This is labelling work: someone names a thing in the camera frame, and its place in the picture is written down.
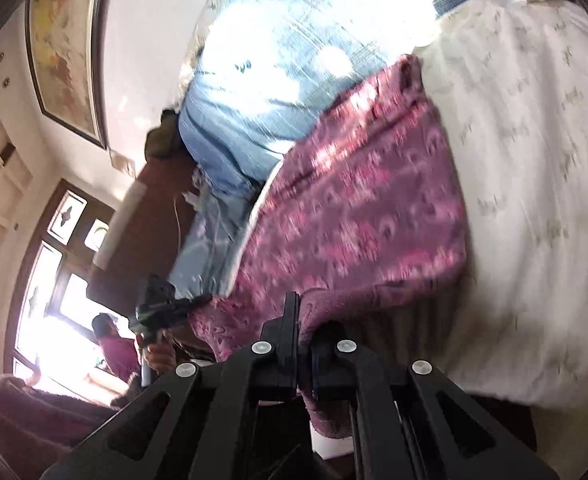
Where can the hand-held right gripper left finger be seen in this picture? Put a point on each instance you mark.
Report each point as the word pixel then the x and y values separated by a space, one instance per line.
pixel 289 320

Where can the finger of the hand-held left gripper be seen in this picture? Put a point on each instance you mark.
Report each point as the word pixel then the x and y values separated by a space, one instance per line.
pixel 196 301

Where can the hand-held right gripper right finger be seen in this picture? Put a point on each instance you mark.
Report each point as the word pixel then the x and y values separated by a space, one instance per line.
pixel 324 360

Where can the pink floral garment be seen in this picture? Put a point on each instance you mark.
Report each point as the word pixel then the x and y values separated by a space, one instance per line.
pixel 364 200

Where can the person's left hand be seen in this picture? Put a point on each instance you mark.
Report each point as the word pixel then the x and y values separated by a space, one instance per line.
pixel 161 355

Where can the grey-blue floral pillow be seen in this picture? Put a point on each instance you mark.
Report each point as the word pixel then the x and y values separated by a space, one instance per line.
pixel 214 245

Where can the brown wooden headboard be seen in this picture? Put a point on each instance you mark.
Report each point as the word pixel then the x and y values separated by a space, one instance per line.
pixel 144 230

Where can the wooden framed window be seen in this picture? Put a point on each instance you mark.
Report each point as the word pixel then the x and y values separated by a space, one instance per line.
pixel 54 285

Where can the dark green cloth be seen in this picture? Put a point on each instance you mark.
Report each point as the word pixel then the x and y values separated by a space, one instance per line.
pixel 163 132

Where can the blue plaid quilt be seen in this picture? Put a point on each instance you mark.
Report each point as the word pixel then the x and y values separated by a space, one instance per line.
pixel 274 70

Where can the white leaf-print bed sheet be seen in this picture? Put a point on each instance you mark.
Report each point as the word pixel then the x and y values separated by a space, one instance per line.
pixel 534 185

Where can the framed wall map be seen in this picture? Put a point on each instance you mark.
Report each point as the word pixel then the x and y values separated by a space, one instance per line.
pixel 66 40

